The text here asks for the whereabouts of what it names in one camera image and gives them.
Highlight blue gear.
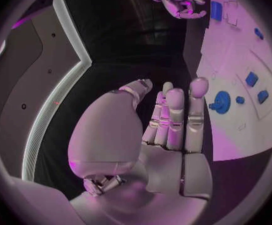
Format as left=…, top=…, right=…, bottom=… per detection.
left=209, top=90, right=232, bottom=115

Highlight white task board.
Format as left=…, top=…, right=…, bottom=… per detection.
left=196, top=0, right=272, bottom=162

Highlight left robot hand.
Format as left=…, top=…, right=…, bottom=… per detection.
left=67, top=77, right=214, bottom=225

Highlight large blue block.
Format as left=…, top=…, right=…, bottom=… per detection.
left=210, top=1, right=223, bottom=22

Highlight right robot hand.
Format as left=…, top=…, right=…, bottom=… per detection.
left=159, top=0, right=208, bottom=20

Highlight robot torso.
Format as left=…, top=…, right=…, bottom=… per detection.
left=0, top=0, right=93, bottom=183

